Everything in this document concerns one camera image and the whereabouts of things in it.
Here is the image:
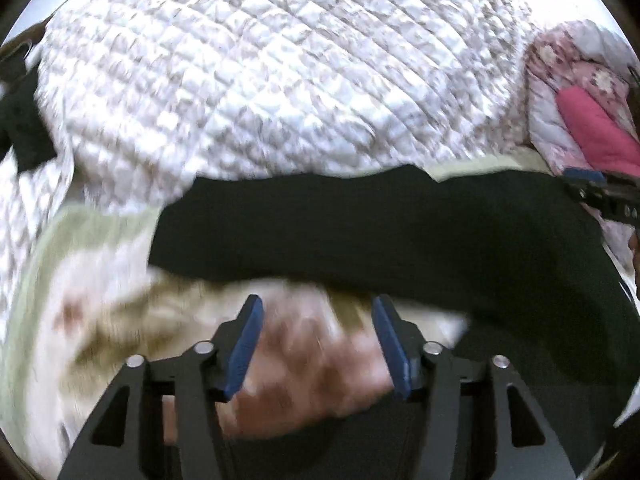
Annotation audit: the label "magenta fleece pillow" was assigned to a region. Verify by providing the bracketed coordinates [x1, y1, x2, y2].
[556, 87, 639, 177]

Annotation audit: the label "pink floral rolled comforter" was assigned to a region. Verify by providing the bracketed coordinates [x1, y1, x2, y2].
[524, 19, 640, 281]

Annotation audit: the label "black cloth on rail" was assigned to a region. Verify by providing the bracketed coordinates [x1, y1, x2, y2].
[1, 67, 56, 174]

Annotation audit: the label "person's right hand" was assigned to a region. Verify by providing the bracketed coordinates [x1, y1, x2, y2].
[628, 231, 640, 298]

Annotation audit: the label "black pants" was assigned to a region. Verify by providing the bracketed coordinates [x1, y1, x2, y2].
[149, 166, 639, 470]

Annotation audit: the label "white quilted floral bedspread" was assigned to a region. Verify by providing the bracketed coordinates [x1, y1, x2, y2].
[0, 0, 542, 321]

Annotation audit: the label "fluffy floral plush blanket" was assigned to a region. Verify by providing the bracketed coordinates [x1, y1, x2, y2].
[0, 154, 557, 480]

